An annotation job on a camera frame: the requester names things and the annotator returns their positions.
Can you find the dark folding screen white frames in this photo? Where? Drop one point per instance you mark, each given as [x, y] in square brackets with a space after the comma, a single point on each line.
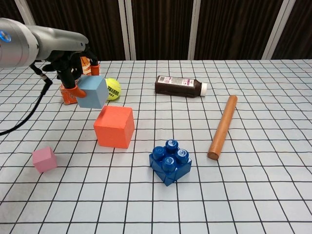
[158, 26]

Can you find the large orange-red cube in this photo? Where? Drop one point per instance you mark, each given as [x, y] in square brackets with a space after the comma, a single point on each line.
[112, 131]

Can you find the wooden cylinder rod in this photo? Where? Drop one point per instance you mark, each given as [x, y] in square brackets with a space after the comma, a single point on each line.
[223, 126]

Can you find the checkered tablecloth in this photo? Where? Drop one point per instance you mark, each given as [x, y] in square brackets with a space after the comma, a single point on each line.
[219, 182]

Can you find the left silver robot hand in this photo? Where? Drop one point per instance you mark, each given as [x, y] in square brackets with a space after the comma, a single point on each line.
[58, 42]

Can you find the medium light blue cube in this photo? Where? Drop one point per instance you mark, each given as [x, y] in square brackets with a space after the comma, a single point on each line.
[91, 93]

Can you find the brown bottle white cap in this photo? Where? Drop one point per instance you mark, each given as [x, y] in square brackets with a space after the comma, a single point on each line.
[175, 86]

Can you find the orange snack box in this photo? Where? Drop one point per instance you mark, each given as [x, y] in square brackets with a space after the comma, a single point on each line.
[67, 97]

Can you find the dark blue studded brick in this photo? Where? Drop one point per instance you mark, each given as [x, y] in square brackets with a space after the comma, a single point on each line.
[170, 168]

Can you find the small pink cube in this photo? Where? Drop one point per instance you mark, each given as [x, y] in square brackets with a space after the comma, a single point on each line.
[45, 161]

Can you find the yellow tennis ball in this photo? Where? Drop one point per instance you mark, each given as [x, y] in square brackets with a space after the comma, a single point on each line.
[114, 89]

